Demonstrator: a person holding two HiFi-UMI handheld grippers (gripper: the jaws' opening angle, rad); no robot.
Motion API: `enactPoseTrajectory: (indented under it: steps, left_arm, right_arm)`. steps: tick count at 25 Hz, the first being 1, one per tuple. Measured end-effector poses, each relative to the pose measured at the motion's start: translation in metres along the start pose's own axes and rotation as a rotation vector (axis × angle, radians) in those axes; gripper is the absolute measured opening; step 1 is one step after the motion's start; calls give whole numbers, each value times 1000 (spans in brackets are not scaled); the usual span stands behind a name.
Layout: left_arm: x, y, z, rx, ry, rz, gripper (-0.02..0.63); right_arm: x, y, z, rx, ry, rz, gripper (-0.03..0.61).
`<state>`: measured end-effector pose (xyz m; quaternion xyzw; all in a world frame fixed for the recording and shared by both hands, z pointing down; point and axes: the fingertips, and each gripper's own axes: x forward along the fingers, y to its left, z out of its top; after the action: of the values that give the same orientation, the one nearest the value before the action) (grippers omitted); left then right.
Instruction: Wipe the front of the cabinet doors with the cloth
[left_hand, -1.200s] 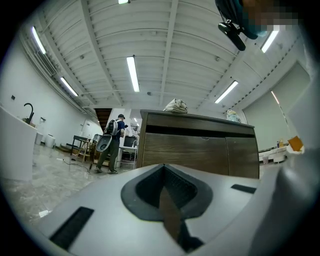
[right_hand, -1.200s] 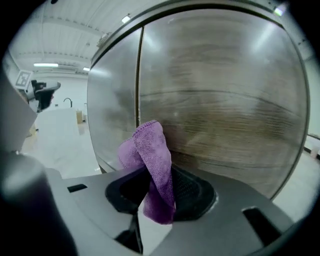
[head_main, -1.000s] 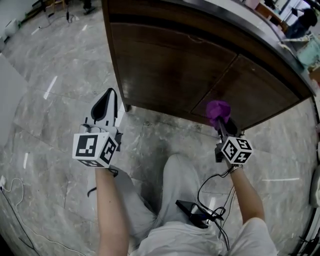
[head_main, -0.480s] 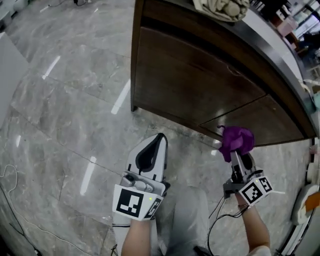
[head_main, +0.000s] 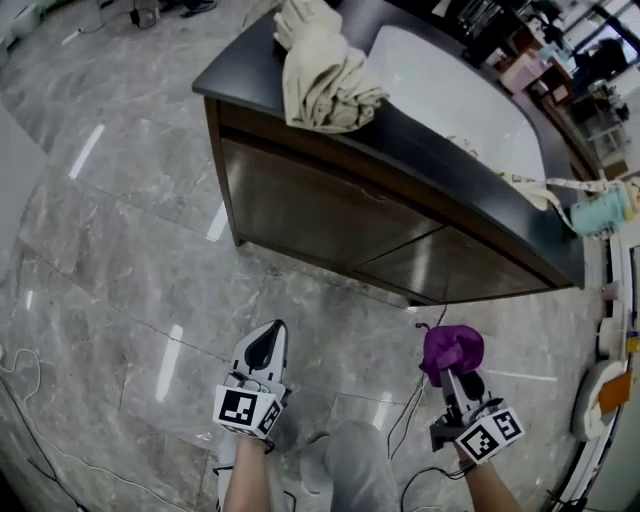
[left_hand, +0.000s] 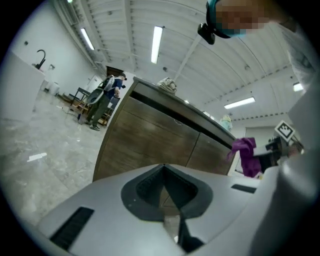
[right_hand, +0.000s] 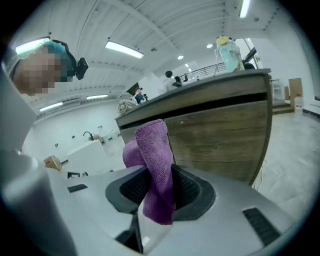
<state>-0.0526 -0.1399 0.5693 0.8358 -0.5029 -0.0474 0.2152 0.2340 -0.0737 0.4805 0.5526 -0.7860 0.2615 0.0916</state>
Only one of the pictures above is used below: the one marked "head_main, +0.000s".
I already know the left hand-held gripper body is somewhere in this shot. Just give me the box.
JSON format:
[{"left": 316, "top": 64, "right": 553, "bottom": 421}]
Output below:
[{"left": 213, "top": 370, "right": 294, "bottom": 440}]

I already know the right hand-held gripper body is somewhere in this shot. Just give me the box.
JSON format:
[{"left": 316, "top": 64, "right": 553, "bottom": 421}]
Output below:
[{"left": 446, "top": 396, "right": 525, "bottom": 466}]

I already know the purple cloth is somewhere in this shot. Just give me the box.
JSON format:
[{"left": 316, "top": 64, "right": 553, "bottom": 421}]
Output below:
[{"left": 415, "top": 322, "right": 486, "bottom": 386}]

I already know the scratched dark wooden cabinet door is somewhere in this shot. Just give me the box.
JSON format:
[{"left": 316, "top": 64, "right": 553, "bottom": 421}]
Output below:
[{"left": 221, "top": 138, "right": 444, "bottom": 269}]

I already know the person's left forearm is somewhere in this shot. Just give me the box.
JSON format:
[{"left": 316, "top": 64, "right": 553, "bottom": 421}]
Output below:
[{"left": 227, "top": 434, "right": 281, "bottom": 512}]

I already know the person's right forearm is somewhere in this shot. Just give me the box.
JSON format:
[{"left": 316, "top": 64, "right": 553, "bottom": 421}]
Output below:
[{"left": 462, "top": 459, "right": 531, "bottom": 512}]

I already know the dark wooden vanity cabinet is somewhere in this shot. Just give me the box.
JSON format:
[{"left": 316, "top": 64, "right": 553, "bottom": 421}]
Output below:
[{"left": 192, "top": 9, "right": 586, "bottom": 306}]

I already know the black display device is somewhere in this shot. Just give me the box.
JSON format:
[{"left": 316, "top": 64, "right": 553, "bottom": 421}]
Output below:
[{"left": 428, "top": 410, "right": 464, "bottom": 452}]

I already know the large round floor seat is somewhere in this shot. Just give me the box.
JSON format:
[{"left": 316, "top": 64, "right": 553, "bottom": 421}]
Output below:
[{"left": 569, "top": 359, "right": 636, "bottom": 441}]

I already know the person's right leg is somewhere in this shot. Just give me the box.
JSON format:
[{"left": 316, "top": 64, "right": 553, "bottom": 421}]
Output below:
[{"left": 299, "top": 419, "right": 399, "bottom": 512}]

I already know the orange cushion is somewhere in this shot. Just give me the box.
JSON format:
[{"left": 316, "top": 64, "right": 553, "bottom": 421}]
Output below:
[{"left": 598, "top": 369, "right": 634, "bottom": 415}]

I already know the small white round floor seat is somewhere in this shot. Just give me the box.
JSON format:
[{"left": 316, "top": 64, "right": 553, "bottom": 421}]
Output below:
[{"left": 597, "top": 314, "right": 626, "bottom": 357}]

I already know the teal cartoon water bottle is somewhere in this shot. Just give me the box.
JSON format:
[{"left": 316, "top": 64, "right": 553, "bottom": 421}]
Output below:
[{"left": 569, "top": 179, "right": 640, "bottom": 239}]

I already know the beige crumpled towel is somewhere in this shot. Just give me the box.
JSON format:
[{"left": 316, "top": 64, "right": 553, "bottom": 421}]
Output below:
[{"left": 273, "top": 0, "right": 390, "bottom": 135}]

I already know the black vanity countertop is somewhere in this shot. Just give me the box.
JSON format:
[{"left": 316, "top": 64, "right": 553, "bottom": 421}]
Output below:
[{"left": 192, "top": 9, "right": 586, "bottom": 289}]

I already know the white sink basin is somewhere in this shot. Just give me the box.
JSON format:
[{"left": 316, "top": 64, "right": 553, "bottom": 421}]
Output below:
[{"left": 367, "top": 24, "right": 549, "bottom": 184}]

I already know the pink cup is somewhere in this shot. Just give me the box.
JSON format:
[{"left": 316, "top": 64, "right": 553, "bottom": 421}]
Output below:
[{"left": 499, "top": 52, "right": 546, "bottom": 94}]

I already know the white toilet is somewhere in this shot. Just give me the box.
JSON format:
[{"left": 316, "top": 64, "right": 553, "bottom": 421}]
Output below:
[{"left": 0, "top": 2, "right": 51, "bottom": 41}]

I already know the white floor cable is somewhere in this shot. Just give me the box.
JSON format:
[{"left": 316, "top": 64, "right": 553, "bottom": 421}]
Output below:
[{"left": 387, "top": 302, "right": 451, "bottom": 464}]

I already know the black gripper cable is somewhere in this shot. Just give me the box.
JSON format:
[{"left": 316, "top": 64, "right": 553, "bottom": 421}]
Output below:
[
  {"left": 213, "top": 438, "right": 279, "bottom": 472},
  {"left": 402, "top": 459, "right": 476, "bottom": 507}
]

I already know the patterned fabric strap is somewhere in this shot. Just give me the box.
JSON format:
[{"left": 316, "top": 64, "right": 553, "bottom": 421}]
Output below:
[{"left": 492, "top": 169, "right": 614, "bottom": 226}]

